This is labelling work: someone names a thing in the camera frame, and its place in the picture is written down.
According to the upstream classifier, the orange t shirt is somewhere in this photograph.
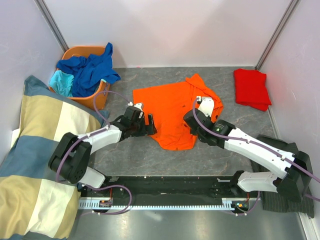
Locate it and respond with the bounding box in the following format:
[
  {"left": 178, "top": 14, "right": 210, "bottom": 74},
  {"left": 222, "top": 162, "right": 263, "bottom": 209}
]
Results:
[{"left": 133, "top": 73, "right": 222, "bottom": 151}]

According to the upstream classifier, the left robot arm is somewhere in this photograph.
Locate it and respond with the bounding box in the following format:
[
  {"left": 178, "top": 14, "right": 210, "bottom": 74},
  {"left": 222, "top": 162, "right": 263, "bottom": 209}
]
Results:
[{"left": 48, "top": 103, "right": 157, "bottom": 197}]

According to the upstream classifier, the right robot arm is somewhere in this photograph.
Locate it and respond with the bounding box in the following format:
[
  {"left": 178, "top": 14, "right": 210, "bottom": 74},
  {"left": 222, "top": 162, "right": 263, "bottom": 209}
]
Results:
[{"left": 183, "top": 97, "right": 316, "bottom": 203}]

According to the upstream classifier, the folded red t shirt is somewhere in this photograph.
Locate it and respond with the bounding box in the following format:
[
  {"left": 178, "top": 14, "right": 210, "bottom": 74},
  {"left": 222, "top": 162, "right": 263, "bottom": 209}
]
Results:
[{"left": 233, "top": 68, "right": 272, "bottom": 112}]

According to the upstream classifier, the blue t shirt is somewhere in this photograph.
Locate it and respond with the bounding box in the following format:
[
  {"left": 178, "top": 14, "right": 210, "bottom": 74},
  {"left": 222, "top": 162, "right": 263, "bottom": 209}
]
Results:
[{"left": 56, "top": 42, "right": 121, "bottom": 98}]

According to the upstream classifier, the teal t shirt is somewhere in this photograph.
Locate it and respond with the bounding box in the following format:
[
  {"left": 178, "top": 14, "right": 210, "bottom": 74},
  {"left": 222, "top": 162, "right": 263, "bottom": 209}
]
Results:
[{"left": 49, "top": 70, "right": 75, "bottom": 97}]

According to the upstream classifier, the dark striped cloth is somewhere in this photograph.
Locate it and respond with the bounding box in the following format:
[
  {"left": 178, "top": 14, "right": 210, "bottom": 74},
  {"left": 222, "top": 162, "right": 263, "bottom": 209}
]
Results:
[{"left": 256, "top": 134, "right": 315, "bottom": 219}]

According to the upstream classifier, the blue beige checked pillow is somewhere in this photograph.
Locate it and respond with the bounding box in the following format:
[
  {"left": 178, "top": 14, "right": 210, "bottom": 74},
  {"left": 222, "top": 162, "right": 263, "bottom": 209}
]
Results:
[{"left": 0, "top": 76, "right": 109, "bottom": 240}]

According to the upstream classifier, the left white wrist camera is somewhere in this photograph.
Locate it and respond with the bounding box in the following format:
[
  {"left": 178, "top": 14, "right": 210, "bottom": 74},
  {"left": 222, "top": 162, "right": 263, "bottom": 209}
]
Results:
[{"left": 127, "top": 101, "right": 144, "bottom": 112}]

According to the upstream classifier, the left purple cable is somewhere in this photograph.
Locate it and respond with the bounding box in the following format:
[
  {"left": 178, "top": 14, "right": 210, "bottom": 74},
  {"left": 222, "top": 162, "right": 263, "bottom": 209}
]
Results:
[{"left": 55, "top": 90, "right": 136, "bottom": 216}]

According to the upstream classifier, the purple cable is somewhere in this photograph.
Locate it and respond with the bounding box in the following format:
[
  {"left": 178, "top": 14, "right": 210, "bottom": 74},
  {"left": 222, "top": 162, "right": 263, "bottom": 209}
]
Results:
[
  {"left": 55, "top": 90, "right": 136, "bottom": 216},
  {"left": 193, "top": 98, "right": 320, "bottom": 217}
]

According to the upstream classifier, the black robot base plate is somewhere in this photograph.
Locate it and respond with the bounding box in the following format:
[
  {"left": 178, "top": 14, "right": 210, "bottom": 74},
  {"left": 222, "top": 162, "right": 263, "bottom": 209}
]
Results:
[{"left": 81, "top": 176, "right": 257, "bottom": 205}]

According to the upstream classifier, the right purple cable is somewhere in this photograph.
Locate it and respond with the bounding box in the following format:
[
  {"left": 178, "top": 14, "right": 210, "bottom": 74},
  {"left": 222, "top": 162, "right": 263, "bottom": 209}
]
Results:
[{"left": 193, "top": 98, "right": 320, "bottom": 217}]

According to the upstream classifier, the white slotted cable duct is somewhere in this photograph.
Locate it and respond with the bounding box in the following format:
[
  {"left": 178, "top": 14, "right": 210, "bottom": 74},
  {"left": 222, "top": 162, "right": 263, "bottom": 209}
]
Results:
[{"left": 78, "top": 197, "right": 249, "bottom": 212}]

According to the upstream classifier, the left aluminium frame post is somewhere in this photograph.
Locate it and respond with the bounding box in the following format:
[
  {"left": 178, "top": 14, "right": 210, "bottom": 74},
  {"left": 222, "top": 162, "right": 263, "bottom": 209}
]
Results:
[{"left": 34, "top": 0, "right": 69, "bottom": 52}]

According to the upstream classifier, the aluminium frame post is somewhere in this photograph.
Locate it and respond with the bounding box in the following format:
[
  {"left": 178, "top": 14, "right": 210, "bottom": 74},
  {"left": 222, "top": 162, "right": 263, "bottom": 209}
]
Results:
[
  {"left": 254, "top": 0, "right": 301, "bottom": 71},
  {"left": 34, "top": 0, "right": 69, "bottom": 52}
]

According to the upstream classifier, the right aluminium frame post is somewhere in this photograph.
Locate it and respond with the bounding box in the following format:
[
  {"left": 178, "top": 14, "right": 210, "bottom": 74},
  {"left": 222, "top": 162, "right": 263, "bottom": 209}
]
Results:
[{"left": 254, "top": 0, "right": 301, "bottom": 71}]

